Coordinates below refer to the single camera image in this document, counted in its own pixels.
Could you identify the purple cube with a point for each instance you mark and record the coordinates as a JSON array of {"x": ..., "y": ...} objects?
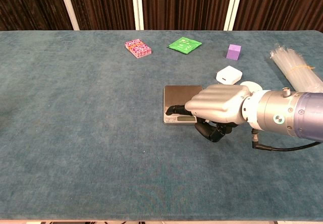
[{"x": 233, "y": 53}]

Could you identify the silver digital scale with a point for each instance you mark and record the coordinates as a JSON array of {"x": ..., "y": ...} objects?
[{"x": 176, "y": 95}]

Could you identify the pink patterned box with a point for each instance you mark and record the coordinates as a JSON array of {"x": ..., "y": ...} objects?
[{"x": 138, "y": 48}]

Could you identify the white partition post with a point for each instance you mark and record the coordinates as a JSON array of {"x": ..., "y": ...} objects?
[
  {"x": 68, "y": 7},
  {"x": 233, "y": 7},
  {"x": 137, "y": 7}
]

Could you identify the white round jar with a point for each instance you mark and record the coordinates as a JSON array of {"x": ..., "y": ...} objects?
[{"x": 252, "y": 85}]

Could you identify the bundle of clear straws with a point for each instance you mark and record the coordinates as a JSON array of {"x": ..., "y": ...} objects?
[{"x": 295, "y": 67}]

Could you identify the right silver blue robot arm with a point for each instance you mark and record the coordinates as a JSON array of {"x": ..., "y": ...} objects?
[{"x": 290, "y": 110}]

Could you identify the blue felt table cloth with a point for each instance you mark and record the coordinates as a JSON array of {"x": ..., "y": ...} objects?
[{"x": 88, "y": 133}]

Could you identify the green foil sachet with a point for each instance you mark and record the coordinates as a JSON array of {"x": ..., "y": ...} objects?
[{"x": 183, "y": 44}]

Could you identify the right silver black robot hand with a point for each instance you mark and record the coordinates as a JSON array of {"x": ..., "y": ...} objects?
[{"x": 217, "y": 103}]

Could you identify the white charger adapter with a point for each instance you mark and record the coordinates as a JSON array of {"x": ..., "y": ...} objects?
[{"x": 228, "y": 74}]

